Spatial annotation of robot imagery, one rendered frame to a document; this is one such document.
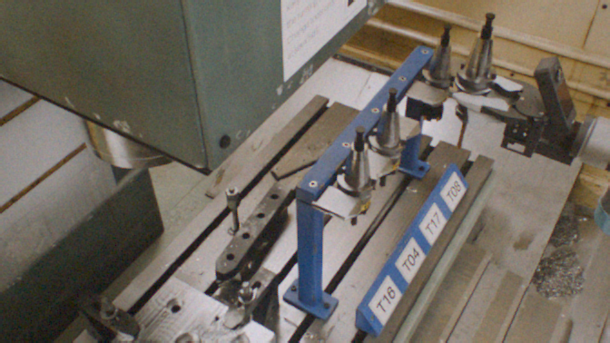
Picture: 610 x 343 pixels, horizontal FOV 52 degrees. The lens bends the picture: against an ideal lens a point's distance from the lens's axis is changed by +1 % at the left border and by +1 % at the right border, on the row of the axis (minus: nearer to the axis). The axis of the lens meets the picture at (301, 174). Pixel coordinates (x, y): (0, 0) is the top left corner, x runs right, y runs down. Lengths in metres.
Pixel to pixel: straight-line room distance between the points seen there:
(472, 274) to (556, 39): 0.59
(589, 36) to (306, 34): 1.11
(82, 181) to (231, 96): 0.94
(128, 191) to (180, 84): 1.11
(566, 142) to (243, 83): 0.68
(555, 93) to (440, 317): 0.61
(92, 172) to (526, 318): 1.01
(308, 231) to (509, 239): 0.71
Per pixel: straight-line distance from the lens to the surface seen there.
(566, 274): 1.70
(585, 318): 1.63
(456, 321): 1.44
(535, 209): 1.67
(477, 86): 1.05
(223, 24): 0.46
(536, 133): 1.05
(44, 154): 1.30
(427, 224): 1.32
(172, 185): 1.93
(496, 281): 1.56
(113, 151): 0.71
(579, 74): 1.66
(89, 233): 1.53
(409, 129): 1.11
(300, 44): 0.57
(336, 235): 1.34
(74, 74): 0.56
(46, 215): 1.38
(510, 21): 1.64
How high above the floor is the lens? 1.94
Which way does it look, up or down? 45 degrees down
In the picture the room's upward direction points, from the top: 1 degrees counter-clockwise
